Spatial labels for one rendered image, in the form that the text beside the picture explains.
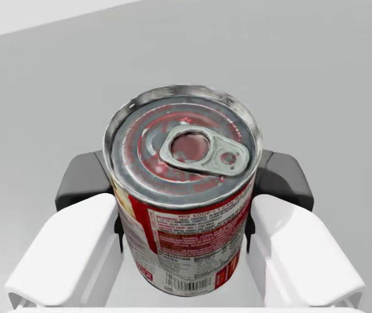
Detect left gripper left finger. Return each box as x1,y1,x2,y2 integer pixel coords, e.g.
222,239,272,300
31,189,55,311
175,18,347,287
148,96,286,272
5,150,124,309

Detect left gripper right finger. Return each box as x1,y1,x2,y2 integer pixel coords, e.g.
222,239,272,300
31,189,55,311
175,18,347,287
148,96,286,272
246,149,366,309

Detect red and white can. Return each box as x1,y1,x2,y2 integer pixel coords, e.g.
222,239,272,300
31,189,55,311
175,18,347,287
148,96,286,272
102,84,264,296

